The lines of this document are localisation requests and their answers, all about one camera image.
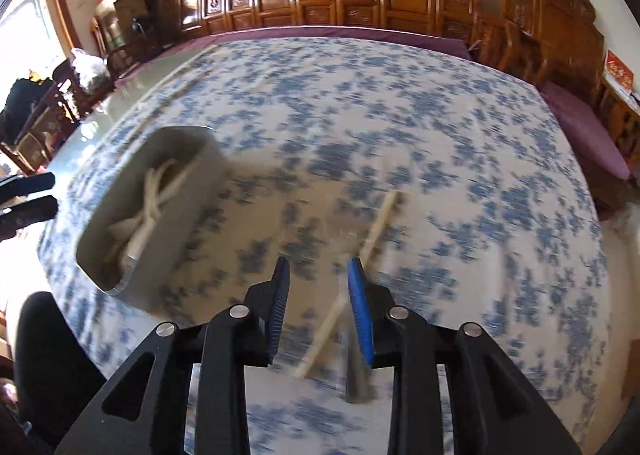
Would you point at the blue floral tablecloth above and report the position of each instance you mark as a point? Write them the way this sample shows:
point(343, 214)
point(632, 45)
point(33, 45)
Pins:
point(400, 135)

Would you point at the wooden utensils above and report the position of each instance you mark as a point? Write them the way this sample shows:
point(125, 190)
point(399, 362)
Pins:
point(150, 227)

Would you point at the white plastic spoon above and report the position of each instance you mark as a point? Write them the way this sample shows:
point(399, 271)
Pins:
point(122, 229)

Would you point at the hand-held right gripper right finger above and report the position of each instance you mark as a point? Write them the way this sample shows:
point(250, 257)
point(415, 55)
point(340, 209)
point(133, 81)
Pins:
point(361, 320)

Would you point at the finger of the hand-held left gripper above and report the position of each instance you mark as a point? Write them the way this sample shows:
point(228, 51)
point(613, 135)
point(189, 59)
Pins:
point(30, 185)
point(30, 217)

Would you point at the wooden chopstick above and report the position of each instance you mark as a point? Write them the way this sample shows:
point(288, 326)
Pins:
point(320, 340)

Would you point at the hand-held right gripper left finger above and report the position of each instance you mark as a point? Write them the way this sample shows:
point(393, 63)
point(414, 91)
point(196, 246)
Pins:
point(280, 310)

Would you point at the grey metal tray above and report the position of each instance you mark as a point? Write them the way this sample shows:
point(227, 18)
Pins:
point(200, 235)

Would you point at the red box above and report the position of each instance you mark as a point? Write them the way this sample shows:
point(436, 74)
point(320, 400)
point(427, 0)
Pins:
point(619, 69)

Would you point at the dark clothing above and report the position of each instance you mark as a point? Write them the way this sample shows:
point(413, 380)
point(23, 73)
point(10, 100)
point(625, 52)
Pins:
point(55, 360)

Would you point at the clear plastic bag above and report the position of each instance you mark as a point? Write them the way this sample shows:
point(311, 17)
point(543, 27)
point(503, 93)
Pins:
point(90, 67)

